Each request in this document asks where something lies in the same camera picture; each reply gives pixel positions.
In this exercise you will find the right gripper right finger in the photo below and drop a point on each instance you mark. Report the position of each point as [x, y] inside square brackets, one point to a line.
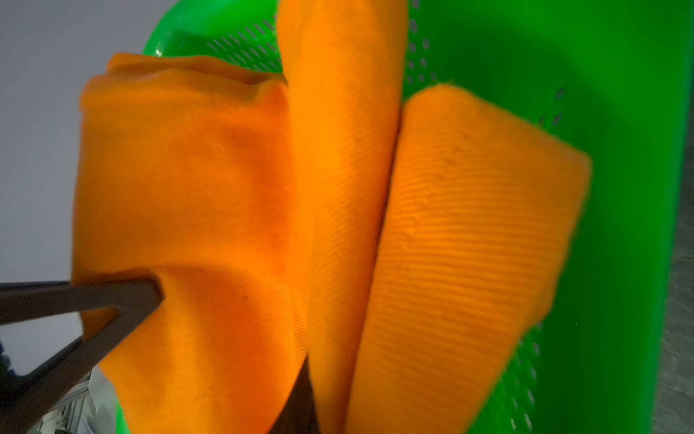
[299, 413]

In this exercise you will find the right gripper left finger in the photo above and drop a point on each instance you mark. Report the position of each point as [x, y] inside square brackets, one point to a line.
[25, 399]

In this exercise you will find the orange pants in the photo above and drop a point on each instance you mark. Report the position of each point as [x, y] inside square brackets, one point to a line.
[398, 249]

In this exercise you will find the green plastic basket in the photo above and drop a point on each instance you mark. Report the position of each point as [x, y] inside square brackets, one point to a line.
[610, 79]

